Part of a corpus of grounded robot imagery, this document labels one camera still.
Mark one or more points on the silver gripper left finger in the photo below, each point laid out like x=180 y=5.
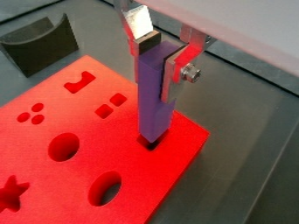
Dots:
x=142 y=35

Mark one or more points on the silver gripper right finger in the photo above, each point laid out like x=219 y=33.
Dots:
x=179 y=69

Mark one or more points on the purple rectangular block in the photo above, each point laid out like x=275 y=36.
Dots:
x=155 y=113

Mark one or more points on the black curved block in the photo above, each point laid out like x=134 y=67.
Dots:
x=39 y=44

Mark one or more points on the red shape sorting board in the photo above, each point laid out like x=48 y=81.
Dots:
x=74 y=164

